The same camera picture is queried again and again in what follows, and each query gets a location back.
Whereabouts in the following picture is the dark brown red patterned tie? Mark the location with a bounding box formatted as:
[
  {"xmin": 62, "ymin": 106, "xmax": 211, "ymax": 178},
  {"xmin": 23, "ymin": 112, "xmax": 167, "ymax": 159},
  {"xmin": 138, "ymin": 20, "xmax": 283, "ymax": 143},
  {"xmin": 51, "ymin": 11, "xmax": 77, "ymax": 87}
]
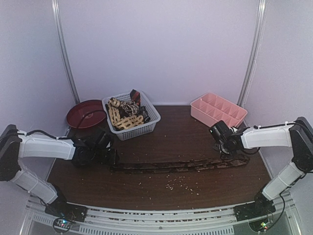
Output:
[{"xmin": 109, "ymin": 154, "xmax": 250, "ymax": 174}]

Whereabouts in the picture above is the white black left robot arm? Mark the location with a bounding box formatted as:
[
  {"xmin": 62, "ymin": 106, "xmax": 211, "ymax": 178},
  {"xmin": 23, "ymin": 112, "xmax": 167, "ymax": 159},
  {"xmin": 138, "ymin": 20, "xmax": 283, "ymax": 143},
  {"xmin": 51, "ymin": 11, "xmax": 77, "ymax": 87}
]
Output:
[{"xmin": 0, "ymin": 124, "xmax": 119, "ymax": 217}]

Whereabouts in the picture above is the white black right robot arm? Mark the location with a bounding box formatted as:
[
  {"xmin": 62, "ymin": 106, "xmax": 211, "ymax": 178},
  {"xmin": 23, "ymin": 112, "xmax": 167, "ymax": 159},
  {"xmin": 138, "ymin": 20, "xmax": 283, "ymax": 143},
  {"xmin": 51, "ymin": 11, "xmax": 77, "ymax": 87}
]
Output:
[{"xmin": 209, "ymin": 117, "xmax": 313, "ymax": 216}]

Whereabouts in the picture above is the pink divided organizer box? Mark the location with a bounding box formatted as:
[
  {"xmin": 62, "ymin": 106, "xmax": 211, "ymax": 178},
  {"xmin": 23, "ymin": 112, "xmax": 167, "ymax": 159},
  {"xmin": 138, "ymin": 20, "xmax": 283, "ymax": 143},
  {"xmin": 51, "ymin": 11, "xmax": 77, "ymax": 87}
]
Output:
[{"xmin": 190, "ymin": 93, "xmax": 247, "ymax": 128}]

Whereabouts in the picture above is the dark red round plate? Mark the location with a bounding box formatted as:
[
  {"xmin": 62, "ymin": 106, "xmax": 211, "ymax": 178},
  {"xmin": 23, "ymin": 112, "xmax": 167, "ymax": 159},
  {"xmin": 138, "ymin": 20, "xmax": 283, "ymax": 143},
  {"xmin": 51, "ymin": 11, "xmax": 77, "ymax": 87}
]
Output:
[{"xmin": 66, "ymin": 99, "xmax": 107, "ymax": 129}]

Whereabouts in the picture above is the yellow insect patterned tie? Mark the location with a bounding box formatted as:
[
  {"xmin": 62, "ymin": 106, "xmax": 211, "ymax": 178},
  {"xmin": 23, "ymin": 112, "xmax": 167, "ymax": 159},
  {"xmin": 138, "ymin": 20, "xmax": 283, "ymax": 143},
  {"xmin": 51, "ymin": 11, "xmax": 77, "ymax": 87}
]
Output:
[{"xmin": 106, "ymin": 97, "xmax": 144, "ymax": 131}]

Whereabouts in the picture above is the brown cream patterned tie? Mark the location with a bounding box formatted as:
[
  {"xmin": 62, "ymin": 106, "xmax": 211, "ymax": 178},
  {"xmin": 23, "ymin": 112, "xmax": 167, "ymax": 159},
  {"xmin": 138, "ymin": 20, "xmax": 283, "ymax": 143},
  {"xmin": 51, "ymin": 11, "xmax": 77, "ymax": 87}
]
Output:
[{"xmin": 119, "ymin": 100, "xmax": 139, "ymax": 117}]

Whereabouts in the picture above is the grey plastic mesh basket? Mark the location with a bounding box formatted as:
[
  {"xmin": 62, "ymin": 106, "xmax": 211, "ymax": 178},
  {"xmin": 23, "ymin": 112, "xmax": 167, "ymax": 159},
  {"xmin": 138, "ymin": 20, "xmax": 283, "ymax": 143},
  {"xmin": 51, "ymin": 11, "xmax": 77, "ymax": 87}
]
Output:
[{"xmin": 102, "ymin": 89, "xmax": 161, "ymax": 141}]

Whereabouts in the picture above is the red black striped tie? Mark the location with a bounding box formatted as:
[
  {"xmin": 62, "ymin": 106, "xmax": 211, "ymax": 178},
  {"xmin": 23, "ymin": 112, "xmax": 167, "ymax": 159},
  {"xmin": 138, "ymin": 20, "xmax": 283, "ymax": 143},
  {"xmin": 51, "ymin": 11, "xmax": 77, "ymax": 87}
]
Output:
[{"xmin": 130, "ymin": 89, "xmax": 141, "ymax": 106}]

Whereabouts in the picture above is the right aluminium frame post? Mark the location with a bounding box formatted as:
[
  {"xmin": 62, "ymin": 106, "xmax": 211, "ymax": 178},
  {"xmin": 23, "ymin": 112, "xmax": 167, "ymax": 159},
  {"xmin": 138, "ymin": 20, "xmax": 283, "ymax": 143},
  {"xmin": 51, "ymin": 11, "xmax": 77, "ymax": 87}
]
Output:
[{"xmin": 237, "ymin": 0, "xmax": 267, "ymax": 108}]

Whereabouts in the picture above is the aluminium frame post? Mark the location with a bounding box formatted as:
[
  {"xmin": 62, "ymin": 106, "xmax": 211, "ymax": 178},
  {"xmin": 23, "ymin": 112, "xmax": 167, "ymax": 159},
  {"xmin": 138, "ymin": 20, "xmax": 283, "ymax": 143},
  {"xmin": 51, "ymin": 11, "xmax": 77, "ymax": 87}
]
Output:
[
  {"xmin": 237, "ymin": 0, "xmax": 267, "ymax": 108},
  {"xmin": 50, "ymin": 0, "xmax": 80, "ymax": 103}
]

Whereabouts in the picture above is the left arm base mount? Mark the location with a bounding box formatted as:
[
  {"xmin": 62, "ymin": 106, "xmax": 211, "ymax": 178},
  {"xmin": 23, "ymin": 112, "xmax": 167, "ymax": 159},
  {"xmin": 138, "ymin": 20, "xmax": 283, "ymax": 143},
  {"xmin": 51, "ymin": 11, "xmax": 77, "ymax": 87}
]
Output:
[{"xmin": 40, "ymin": 198, "xmax": 88, "ymax": 235}]

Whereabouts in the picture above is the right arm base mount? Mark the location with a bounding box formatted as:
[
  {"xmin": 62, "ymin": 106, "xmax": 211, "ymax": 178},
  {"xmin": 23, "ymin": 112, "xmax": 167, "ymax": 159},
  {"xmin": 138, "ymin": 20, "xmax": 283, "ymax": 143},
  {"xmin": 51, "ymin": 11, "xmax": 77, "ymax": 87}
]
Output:
[{"xmin": 233, "ymin": 193, "xmax": 276, "ymax": 233}]

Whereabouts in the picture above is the front aluminium rail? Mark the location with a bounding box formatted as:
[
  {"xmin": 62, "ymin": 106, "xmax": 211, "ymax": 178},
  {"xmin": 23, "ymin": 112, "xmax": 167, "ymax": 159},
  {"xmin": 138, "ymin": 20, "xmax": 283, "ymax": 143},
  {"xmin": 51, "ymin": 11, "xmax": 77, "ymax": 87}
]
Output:
[{"xmin": 19, "ymin": 193, "xmax": 302, "ymax": 235}]

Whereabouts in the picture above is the left aluminium frame post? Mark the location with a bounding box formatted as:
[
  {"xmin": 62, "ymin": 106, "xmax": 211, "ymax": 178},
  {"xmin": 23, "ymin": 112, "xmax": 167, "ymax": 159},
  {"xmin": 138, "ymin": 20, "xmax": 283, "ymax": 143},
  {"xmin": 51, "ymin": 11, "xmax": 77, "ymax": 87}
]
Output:
[{"xmin": 50, "ymin": 0, "xmax": 80, "ymax": 103}]

